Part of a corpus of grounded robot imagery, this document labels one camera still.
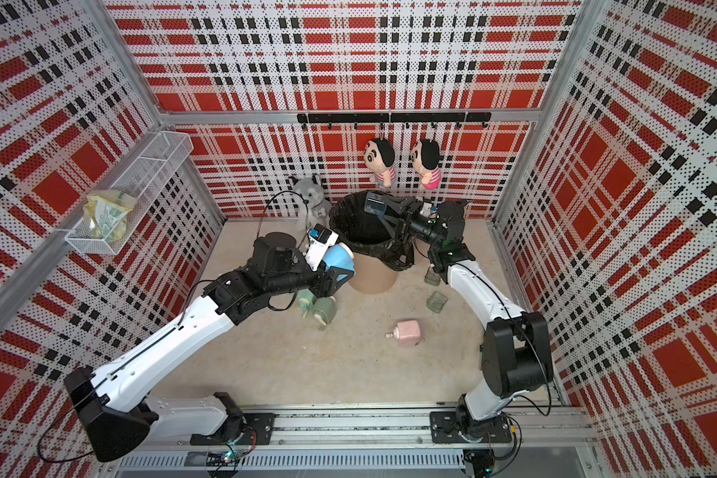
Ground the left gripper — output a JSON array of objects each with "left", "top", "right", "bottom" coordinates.
[{"left": 267, "top": 252, "right": 355, "bottom": 300}]

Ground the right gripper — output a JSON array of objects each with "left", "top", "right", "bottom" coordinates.
[{"left": 378, "top": 196, "right": 444, "bottom": 250}]

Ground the clear sharpener shavings tray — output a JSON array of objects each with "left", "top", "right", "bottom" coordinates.
[{"left": 426, "top": 291, "right": 448, "bottom": 314}]

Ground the light green pencil sharpener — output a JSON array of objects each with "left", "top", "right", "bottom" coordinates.
[{"left": 295, "top": 289, "right": 317, "bottom": 318}]

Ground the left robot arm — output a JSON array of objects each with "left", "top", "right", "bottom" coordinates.
[{"left": 64, "top": 232, "right": 355, "bottom": 462}]

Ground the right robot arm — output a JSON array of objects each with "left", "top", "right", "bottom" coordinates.
[{"left": 364, "top": 192, "right": 553, "bottom": 442}]

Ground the black trash bag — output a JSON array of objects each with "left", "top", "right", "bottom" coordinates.
[{"left": 329, "top": 190, "right": 415, "bottom": 272}]

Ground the left hanging cartoon doll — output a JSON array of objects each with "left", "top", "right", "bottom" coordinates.
[{"left": 364, "top": 137, "right": 398, "bottom": 188}]

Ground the hanging cartoon doll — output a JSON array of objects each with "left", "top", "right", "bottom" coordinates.
[
  {"left": 411, "top": 139, "right": 442, "bottom": 190},
  {"left": 364, "top": 137, "right": 398, "bottom": 188}
]

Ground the right hanging cartoon doll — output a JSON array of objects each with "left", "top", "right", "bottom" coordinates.
[{"left": 411, "top": 139, "right": 442, "bottom": 190}]

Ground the grey husky plush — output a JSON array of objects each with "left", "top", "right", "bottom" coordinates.
[{"left": 291, "top": 176, "right": 332, "bottom": 230}]

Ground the yellow green packet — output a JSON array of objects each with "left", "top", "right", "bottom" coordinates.
[{"left": 84, "top": 189, "right": 137, "bottom": 243}]

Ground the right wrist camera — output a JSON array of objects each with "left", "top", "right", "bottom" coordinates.
[{"left": 419, "top": 201, "right": 438, "bottom": 219}]

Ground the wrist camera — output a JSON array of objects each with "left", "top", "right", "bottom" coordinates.
[
  {"left": 419, "top": 201, "right": 438, "bottom": 219},
  {"left": 305, "top": 223, "right": 339, "bottom": 271}
]

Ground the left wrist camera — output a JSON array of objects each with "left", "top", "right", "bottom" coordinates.
[{"left": 305, "top": 223, "right": 339, "bottom": 271}]

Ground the black hook rail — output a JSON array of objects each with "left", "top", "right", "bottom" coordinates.
[{"left": 296, "top": 112, "right": 493, "bottom": 125}]

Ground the white wire wall basket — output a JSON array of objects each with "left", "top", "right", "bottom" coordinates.
[{"left": 66, "top": 131, "right": 193, "bottom": 255}]

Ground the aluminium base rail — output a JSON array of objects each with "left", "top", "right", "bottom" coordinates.
[{"left": 98, "top": 402, "right": 607, "bottom": 477}]

